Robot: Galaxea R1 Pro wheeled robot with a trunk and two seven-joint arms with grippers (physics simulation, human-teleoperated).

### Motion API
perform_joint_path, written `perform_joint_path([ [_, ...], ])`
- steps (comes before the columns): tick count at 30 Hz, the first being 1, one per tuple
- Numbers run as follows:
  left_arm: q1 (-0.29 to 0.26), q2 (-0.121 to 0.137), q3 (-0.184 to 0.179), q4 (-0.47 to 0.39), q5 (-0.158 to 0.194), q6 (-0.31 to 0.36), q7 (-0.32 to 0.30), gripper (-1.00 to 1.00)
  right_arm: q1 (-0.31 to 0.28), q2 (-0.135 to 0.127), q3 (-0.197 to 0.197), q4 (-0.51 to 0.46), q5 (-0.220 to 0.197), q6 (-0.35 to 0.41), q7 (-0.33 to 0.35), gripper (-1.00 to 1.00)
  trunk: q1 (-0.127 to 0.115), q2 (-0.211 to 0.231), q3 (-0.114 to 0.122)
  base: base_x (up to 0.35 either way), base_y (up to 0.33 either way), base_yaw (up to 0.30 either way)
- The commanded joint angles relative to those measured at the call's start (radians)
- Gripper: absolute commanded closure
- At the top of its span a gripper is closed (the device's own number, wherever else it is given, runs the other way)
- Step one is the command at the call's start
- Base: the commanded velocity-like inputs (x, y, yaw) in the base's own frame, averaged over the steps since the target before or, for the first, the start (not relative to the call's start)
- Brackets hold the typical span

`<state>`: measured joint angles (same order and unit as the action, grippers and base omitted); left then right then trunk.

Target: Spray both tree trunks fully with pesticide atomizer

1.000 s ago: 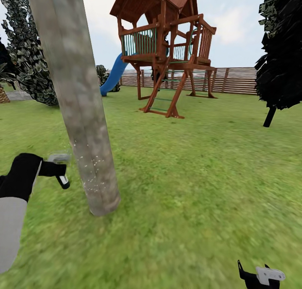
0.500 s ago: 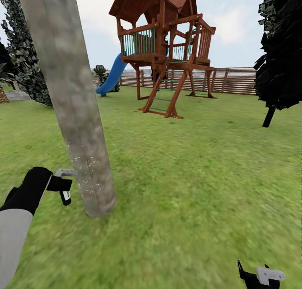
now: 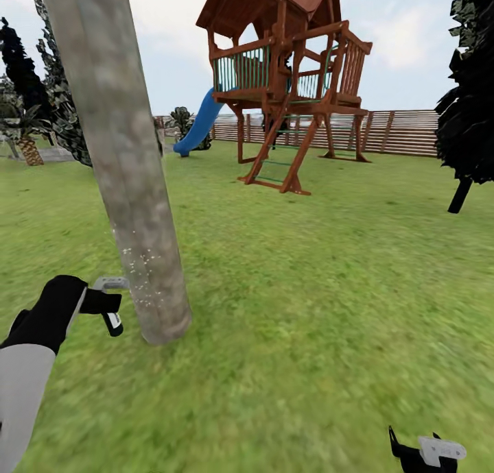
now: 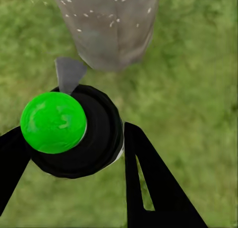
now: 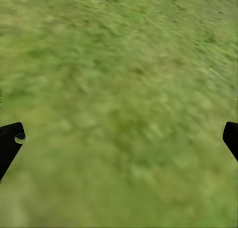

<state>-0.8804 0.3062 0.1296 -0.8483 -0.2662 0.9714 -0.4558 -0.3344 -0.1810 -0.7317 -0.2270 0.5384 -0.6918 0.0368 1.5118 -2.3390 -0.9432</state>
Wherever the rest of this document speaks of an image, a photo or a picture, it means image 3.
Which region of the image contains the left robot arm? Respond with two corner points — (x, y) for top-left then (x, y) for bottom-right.
(0, 276), (130, 473)

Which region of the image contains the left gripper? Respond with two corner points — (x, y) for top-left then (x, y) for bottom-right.
(84, 291), (122, 315)

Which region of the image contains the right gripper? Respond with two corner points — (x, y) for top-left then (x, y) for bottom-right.
(390, 432), (458, 473)

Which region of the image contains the pesticide atomizer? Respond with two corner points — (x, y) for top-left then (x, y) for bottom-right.
(102, 312), (124, 337)

